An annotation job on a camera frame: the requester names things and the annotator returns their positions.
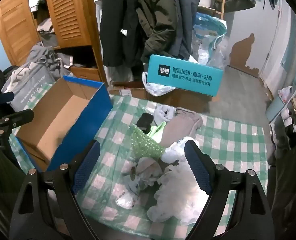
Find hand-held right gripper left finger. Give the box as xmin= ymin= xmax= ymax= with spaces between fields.
xmin=10 ymin=139 xmax=101 ymax=240

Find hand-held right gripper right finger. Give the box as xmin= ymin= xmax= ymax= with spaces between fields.
xmin=184 ymin=140 xmax=275 ymax=240

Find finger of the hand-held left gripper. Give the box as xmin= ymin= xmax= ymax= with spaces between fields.
xmin=0 ymin=109 xmax=35 ymax=130
xmin=0 ymin=92 xmax=15 ymax=105

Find clear printed plastic bag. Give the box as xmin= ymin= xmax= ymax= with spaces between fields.
xmin=162 ymin=136 xmax=198 ymax=166

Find grey fleece cloth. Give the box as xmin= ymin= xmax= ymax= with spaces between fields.
xmin=160 ymin=107 xmax=203 ymax=148

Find blue cardboard box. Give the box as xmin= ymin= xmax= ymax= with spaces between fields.
xmin=9 ymin=76 xmax=113 ymax=173

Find grey printed tote bag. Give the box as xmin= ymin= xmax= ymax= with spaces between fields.
xmin=1 ymin=62 xmax=56 ymax=112

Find green white checked tablecloth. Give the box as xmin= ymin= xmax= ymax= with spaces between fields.
xmin=9 ymin=94 xmax=269 ymax=233

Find small crumpled plastic bag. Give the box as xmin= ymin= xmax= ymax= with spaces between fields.
xmin=116 ymin=189 xmax=136 ymax=209

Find light green cloth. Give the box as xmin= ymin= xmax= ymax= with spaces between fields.
xmin=148 ymin=121 xmax=167 ymax=143

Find grey hoodie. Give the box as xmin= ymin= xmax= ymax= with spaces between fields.
xmin=25 ymin=44 xmax=74 ymax=80

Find light blue rolled towel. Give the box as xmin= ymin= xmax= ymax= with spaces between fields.
xmin=154 ymin=105 xmax=178 ymax=126

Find brown cardboard box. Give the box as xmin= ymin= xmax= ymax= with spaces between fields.
xmin=112 ymin=81 xmax=213 ymax=113

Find black sock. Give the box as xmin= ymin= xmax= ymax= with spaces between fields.
xmin=136 ymin=112 xmax=154 ymax=133

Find folded grey clothes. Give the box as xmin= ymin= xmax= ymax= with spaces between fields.
xmin=36 ymin=17 xmax=59 ymax=48

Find dark cloth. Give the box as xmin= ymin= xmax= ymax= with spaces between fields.
xmin=267 ymin=130 xmax=296 ymax=240

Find teal printed box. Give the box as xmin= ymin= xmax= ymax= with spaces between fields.
xmin=146 ymin=54 xmax=225 ymax=97

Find shoe rack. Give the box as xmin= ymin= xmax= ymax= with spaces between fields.
xmin=265 ymin=66 xmax=296 ymax=165

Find wooden louvred wardrobe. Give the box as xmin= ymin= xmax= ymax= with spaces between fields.
xmin=0 ymin=0 xmax=109 ymax=85

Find white red printed bag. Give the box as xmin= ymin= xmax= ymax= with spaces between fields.
xmin=278 ymin=86 xmax=294 ymax=103

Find clear plastic bag pile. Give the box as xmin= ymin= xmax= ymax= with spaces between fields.
xmin=192 ymin=31 xmax=230 ymax=70

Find black hanging coat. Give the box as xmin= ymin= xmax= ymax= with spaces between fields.
xmin=99 ymin=0 xmax=149 ymax=68

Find blue plastic bag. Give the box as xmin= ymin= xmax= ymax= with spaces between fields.
xmin=193 ymin=12 xmax=228 ymax=37

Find dark blue hanging coat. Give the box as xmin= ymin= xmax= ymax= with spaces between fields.
xmin=167 ymin=0 xmax=201 ymax=61

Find olive green jacket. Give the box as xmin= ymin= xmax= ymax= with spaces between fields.
xmin=136 ymin=0 xmax=179 ymax=56

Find wooden rack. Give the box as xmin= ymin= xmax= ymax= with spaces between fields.
xmin=197 ymin=0 xmax=226 ymax=20

